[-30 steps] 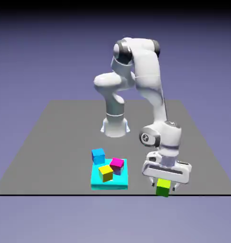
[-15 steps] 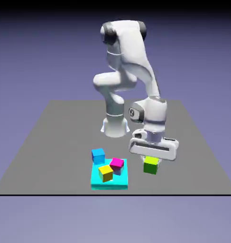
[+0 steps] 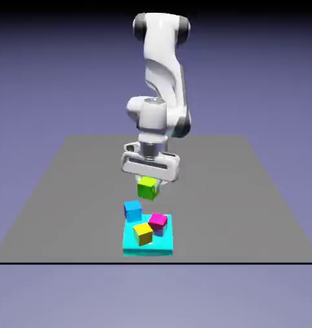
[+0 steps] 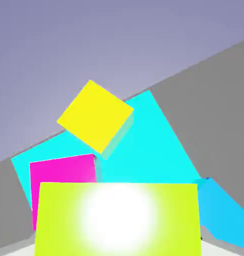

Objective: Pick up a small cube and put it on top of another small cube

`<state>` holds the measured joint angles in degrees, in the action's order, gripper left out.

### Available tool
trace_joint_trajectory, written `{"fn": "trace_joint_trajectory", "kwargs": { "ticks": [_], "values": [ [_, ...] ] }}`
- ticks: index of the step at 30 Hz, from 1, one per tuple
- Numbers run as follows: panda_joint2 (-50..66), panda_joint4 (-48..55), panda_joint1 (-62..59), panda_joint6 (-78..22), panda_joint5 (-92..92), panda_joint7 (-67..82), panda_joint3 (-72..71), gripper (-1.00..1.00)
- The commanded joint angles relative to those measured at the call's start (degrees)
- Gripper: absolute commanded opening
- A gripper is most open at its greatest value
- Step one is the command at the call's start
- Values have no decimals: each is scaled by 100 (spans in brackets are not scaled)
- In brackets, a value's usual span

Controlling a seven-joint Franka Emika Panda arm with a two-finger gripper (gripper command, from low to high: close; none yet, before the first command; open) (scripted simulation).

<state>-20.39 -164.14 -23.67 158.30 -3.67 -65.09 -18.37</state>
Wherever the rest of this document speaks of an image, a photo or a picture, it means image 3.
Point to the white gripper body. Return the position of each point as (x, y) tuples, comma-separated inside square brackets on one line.
[(150, 167)]

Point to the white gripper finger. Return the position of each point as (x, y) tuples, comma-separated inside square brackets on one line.
[(158, 186), (138, 178)]

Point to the small green cube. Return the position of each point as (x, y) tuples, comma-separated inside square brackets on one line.
[(146, 189)]

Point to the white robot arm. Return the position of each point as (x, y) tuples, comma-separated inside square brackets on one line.
[(160, 64)]

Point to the small blue cube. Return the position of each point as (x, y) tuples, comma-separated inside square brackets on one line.
[(132, 209)]

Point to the small magenta cube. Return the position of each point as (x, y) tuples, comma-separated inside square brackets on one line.
[(158, 221)]

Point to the small yellow cube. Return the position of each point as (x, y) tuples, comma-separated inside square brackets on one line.
[(143, 233)]

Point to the large cyan box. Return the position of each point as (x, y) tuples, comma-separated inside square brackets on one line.
[(148, 243)]

